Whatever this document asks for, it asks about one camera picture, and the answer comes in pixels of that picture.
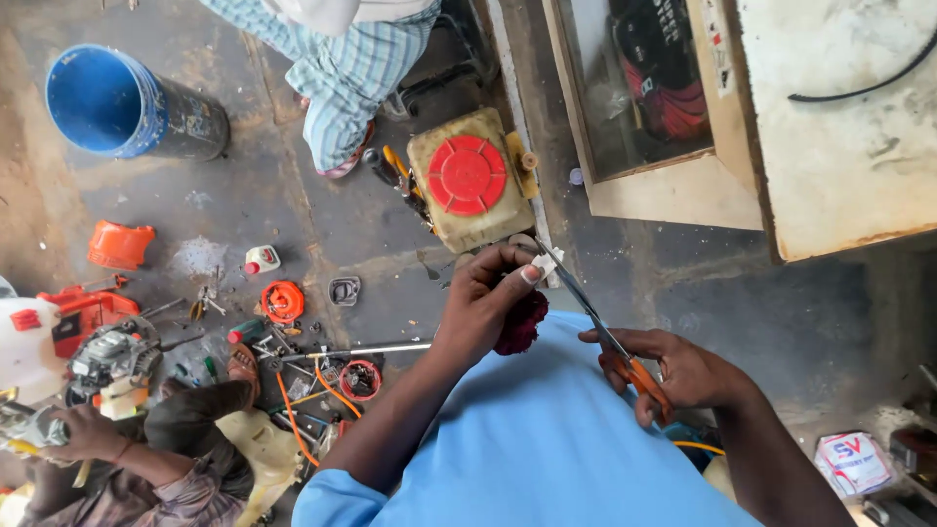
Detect person's right hand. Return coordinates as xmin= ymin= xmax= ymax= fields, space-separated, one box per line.
xmin=577 ymin=327 xmax=742 ymax=430

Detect person's left hand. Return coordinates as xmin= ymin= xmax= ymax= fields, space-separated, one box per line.
xmin=437 ymin=243 xmax=546 ymax=361

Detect dark red cloth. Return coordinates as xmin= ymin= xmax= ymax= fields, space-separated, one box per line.
xmin=493 ymin=288 xmax=550 ymax=357

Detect small white gasket piece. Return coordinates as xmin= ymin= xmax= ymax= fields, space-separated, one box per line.
xmin=530 ymin=246 xmax=565 ymax=284

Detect orange-handled scissors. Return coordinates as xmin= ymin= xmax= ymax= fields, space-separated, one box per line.
xmin=532 ymin=235 xmax=675 ymax=427

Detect yellowed sprayer tank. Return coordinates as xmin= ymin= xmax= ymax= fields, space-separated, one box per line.
xmin=406 ymin=107 xmax=541 ymax=256

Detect long metal rod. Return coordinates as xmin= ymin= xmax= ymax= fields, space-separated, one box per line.
xmin=252 ymin=340 xmax=435 ymax=364

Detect red round tank cap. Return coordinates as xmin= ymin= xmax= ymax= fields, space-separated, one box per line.
xmin=426 ymin=134 xmax=509 ymax=218

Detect small grey metal cover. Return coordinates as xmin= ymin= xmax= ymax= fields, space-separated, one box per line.
xmin=327 ymin=275 xmax=363 ymax=307

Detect red round engine part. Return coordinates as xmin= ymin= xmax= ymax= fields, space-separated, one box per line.
xmin=338 ymin=358 xmax=384 ymax=403

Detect person's blue shirt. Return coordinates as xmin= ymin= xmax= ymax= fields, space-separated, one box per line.
xmin=291 ymin=310 xmax=764 ymax=527

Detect wooden glass-front cabinet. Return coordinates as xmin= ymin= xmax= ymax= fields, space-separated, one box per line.
xmin=541 ymin=0 xmax=767 ymax=232

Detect white printed packet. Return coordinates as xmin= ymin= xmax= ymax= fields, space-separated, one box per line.
xmin=813 ymin=429 xmax=896 ymax=499

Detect orange round starter cover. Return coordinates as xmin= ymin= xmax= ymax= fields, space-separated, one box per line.
xmin=260 ymin=280 xmax=306 ymax=326

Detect small white red-capped bottle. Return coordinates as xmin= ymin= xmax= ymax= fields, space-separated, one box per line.
xmin=242 ymin=244 xmax=283 ymax=278

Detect green red-tipped screwdriver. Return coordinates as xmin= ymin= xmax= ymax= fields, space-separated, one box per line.
xmin=226 ymin=318 xmax=266 ymax=345

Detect white worn board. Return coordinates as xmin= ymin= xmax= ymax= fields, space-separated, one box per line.
xmin=723 ymin=0 xmax=937 ymax=264

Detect cream plastic tank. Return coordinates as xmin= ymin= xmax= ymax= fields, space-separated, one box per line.
xmin=215 ymin=407 xmax=306 ymax=527

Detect small metal pliers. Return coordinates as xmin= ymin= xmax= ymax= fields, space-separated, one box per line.
xmin=188 ymin=284 xmax=228 ymax=324

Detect black rubber belt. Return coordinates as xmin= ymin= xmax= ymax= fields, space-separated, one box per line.
xmin=787 ymin=28 xmax=937 ymax=104

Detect orange plastic cover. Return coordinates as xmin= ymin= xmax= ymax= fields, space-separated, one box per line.
xmin=86 ymin=220 xmax=158 ymax=272

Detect small grey engine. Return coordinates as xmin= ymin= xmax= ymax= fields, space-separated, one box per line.
xmin=65 ymin=315 xmax=164 ymax=401

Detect orange engine housing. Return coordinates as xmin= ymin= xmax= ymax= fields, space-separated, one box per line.
xmin=36 ymin=275 xmax=142 ymax=360

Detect blue plastic bucket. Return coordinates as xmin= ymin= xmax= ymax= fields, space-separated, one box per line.
xmin=44 ymin=43 xmax=232 ymax=162

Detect white tank with red latch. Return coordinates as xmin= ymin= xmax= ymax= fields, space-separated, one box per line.
xmin=0 ymin=296 xmax=68 ymax=408

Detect yellow cable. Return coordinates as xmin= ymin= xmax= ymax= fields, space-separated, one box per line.
xmin=672 ymin=439 xmax=727 ymax=457

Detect yellow-handled pliers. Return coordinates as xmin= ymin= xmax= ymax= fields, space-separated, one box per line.
xmin=363 ymin=144 xmax=434 ymax=222

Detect orange hose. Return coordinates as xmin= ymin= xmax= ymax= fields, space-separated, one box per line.
xmin=275 ymin=357 xmax=364 ymax=469

